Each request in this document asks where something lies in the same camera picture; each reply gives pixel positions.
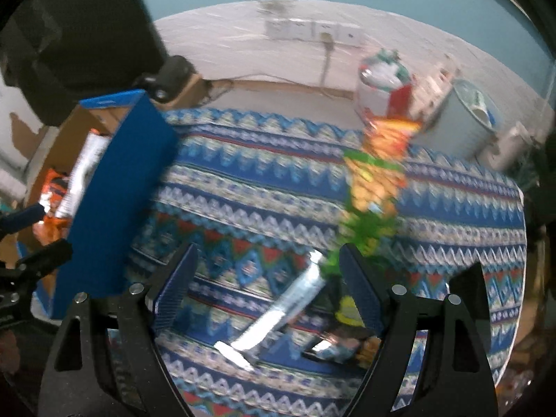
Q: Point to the pale blue trash bin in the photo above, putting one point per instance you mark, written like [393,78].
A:
[456,126]

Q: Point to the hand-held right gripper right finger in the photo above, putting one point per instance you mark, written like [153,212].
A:
[362,286]

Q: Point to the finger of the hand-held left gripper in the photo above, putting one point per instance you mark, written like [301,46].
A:
[24,219]
[45,258]

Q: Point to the white wall socket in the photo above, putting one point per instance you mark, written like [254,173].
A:
[278,29]
[301,30]
[325,32]
[349,36]

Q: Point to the white jug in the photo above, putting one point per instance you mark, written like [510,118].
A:
[504,147]

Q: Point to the black hanging cloth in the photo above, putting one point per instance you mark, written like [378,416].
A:
[87,30]

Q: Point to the small yellow green packet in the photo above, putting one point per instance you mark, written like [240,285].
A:
[349,312]

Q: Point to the blue patterned blanket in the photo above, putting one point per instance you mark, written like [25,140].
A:
[269,173]

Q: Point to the cardboard scraps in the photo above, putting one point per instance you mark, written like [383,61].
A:
[434,87]

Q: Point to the small brown cardboard box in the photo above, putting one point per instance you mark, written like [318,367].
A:
[189,91]

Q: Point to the clear plastic bag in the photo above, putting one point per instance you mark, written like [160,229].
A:
[378,91]

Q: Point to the white snack packet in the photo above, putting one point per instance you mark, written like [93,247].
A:
[84,169]

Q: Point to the green snack bag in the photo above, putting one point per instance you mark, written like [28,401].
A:
[369,226]

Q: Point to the white peeling door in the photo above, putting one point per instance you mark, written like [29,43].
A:
[17,108]

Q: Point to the orange cracker packet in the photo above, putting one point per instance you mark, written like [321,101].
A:
[388,134]

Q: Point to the dark snack packet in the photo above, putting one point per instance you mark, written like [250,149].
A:
[334,347]

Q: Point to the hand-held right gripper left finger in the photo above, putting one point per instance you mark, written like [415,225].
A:
[173,295]

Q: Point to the blue cardboard box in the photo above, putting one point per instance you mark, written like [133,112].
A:
[117,191]

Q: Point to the orange brown chip bag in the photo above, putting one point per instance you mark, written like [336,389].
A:
[54,195]

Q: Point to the black device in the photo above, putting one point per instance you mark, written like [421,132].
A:
[173,74]

